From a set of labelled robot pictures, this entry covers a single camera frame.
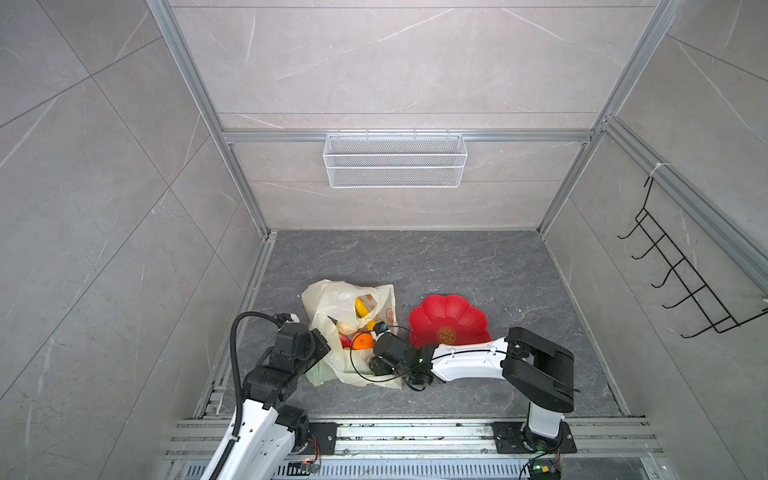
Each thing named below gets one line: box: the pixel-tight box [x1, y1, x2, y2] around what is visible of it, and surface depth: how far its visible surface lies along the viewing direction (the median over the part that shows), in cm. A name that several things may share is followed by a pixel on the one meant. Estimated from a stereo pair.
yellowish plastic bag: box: [302, 279, 402, 390], surface depth 80 cm
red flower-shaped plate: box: [409, 294, 492, 349], surface depth 96 cm
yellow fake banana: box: [355, 297, 369, 318], surface depth 97 cm
